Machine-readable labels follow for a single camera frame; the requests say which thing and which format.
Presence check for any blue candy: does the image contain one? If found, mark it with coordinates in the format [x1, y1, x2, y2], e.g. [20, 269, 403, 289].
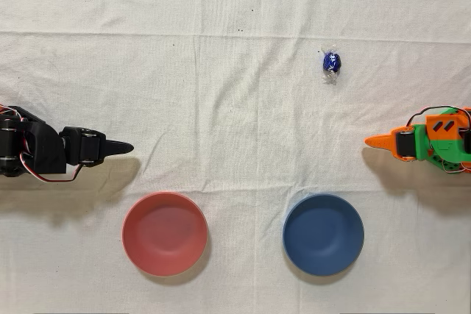
[319, 44, 345, 86]

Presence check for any pink red bowl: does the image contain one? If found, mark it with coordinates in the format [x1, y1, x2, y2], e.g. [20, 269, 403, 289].
[121, 191, 210, 278]

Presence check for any blue bowl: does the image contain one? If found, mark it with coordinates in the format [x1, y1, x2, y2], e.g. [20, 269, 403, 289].
[282, 193, 366, 277]

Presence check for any white tablecloth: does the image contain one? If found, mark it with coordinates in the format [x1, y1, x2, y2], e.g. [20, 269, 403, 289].
[0, 0, 471, 314]

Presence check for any servo cable on orange arm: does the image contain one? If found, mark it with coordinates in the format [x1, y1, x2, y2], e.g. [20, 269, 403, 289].
[406, 107, 447, 128]

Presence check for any servo cable on black arm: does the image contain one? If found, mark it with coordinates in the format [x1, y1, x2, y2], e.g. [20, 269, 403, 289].
[20, 150, 85, 183]

